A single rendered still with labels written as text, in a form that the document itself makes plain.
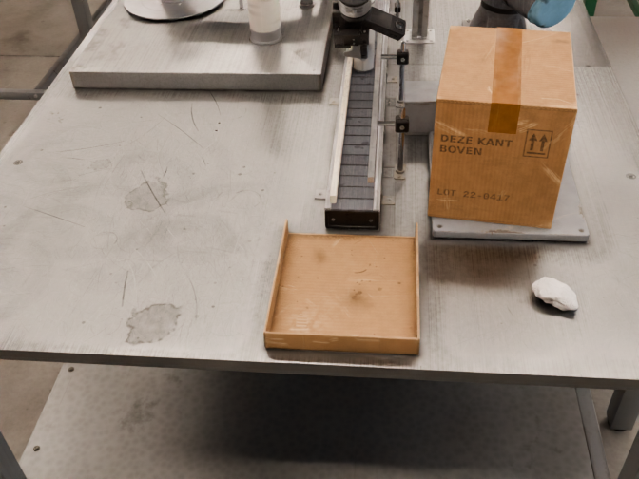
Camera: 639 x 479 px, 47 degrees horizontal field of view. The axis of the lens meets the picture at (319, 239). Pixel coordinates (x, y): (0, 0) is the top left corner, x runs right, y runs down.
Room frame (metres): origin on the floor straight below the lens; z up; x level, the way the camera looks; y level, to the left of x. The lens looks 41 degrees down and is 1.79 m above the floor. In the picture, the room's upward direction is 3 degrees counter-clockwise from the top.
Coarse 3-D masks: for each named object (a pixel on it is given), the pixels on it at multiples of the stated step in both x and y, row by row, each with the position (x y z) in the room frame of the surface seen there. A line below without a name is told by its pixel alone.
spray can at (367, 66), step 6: (372, 30) 1.69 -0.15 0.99; (372, 36) 1.69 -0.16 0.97; (372, 42) 1.69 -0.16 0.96; (372, 48) 1.69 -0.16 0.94; (372, 54) 1.69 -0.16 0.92; (354, 60) 1.69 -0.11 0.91; (360, 60) 1.68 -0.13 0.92; (366, 60) 1.68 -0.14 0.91; (372, 60) 1.69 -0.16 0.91; (354, 66) 1.69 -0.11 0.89; (360, 66) 1.68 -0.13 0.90; (366, 66) 1.68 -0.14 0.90; (372, 66) 1.69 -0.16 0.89; (360, 72) 1.68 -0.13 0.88
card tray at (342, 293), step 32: (416, 224) 1.08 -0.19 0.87; (288, 256) 1.05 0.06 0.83; (320, 256) 1.04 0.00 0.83; (352, 256) 1.04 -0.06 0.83; (384, 256) 1.04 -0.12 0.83; (416, 256) 0.99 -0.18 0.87; (288, 288) 0.96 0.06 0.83; (320, 288) 0.96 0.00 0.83; (352, 288) 0.95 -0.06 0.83; (384, 288) 0.95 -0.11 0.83; (416, 288) 0.91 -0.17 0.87; (288, 320) 0.88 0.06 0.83; (320, 320) 0.88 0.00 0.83; (352, 320) 0.87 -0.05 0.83; (384, 320) 0.87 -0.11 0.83; (416, 320) 0.84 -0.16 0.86; (384, 352) 0.80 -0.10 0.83; (416, 352) 0.79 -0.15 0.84
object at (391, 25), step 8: (376, 8) 1.60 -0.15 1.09; (368, 16) 1.57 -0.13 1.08; (376, 16) 1.58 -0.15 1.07; (384, 16) 1.59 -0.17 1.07; (392, 16) 1.60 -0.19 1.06; (360, 24) 1.56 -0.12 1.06; (368, 24) 1.56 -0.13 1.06; (376, 24) 1.56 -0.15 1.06; (384, 24) 1.57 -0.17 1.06; (392, 24) 1.58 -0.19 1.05; (400, 24) 1.58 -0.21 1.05; (384, 32) 1.57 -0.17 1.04; (392, 32) 1.57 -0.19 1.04; (400, 32) 1.57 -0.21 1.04
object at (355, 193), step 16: (384, 0) 2.12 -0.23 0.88; (352, 80) 1.64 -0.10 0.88; (368, 80) 1.64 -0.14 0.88; (352, 96) 1.56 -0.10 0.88; (368, 96) 1.56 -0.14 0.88; (352, 112) 1.49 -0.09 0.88; (368, 112) 1.49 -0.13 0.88; (352, 128) 1.42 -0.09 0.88; (368, 128) 1.42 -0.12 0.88; (352, 144) 1.35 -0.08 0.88; (368, 144) 1.35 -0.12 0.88; (352, 160) 1.29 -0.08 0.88; (368, 160) 1.29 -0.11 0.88; (352, 176) 1.24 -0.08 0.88; (352, 192) 1.18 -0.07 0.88; (368, 192) 1.18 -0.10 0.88; (336, 208) 1.13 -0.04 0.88; (352, 208) 1.13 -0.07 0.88; (368, 208) 1.13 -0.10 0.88
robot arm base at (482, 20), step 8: (480, 8) 1.82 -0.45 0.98; (488, 8) 1.79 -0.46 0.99; (496, 8) 1.77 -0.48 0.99; (480, 16) 1.80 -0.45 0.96; (488, 16) 1.78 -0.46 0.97; (496, 16) 1.77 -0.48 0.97; (504, 16) 1.76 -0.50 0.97; (512, 16) 1.76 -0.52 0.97; (520, 16) 1.78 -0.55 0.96; (472, 24) 1.82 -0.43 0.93; (480, 24) 1.79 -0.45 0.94; (488, 24) 1.77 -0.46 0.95; (496, 24) 1.76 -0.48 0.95; (504, 24) 1.76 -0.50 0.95; (512, 24) 1.76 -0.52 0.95; (520, 24) 1.78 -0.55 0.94
